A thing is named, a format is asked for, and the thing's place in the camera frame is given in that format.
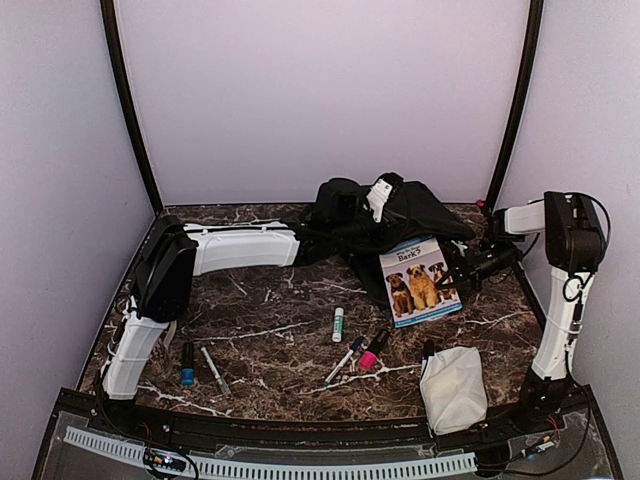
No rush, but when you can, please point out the white thin pen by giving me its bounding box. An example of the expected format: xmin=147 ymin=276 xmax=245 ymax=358
xmin=200 ymin=346 xmax=231 ymax=396

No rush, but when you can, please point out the black student bag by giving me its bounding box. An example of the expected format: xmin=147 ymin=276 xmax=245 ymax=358
xmin=293 ymin=177 xmax=475 ymax=308

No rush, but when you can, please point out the black frame post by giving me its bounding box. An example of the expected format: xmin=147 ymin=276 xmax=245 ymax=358
xmin=100 ymin=0 xmax=164 ymax=215
xmin=483 ymin=0 xmax=544 ymax=215

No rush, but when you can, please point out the cream patterned mug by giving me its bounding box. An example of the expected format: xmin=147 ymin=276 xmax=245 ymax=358
xmin=152 ymin=320 xmax=177 ymax=360

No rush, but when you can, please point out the black front rail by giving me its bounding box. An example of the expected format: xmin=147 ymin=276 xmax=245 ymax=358
xmin=43 ymin=385 xmax=600 ymax=451

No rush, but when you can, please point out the black marker blue cap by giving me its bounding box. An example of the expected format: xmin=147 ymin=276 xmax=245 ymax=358
xmin=181 ymin=342 xmax=195 ymax=386

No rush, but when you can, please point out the white pen blue cap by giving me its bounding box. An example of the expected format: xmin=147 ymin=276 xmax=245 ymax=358
xmin=323 ymin=336 xmax=365 ymax=386

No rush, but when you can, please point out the left black frame post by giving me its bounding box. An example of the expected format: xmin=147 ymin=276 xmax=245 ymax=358
xmin=100 ymin=0 xmax=164 ymax=215

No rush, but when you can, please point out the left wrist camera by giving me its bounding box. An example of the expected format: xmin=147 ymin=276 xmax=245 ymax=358
xmin=365 ymin=172 xmax=404 ymax=223

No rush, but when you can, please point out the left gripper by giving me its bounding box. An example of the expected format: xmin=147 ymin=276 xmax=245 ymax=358
xmin=333 ymin=201 xmax=411 ymax=254

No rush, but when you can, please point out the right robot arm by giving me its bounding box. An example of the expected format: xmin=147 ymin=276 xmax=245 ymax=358
xmin=436 ymin=191 xmax=611 ymax=434

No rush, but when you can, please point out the white cloth pouch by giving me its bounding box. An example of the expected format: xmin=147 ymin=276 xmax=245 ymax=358
xmin=419 ymin=340 xmax=488 ymax=436

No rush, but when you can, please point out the right black frame post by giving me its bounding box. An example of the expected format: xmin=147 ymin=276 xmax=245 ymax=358
xmin=483 ymin=0 xmax=544 ymax=215

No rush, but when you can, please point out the white slotted cable duct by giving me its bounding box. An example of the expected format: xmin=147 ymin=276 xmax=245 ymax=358
xmin=63 ymin=427 xmax=477 ymax=479

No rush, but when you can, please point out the white glue stick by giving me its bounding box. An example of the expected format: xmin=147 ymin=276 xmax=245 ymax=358
xmin=331 ymin=307 xmax=344 ymax=343

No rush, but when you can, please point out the dog picture book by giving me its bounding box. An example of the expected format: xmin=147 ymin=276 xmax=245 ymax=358
xmin=379 ymin=237 xmax=462 ymax=328

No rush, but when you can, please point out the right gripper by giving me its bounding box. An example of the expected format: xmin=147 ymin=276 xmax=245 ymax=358
xmin=437 ymin=242 xmax=521 ymax=293

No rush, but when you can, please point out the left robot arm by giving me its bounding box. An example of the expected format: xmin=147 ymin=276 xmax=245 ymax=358
xmin=98 ymin=215 xmax=406 ymax=436

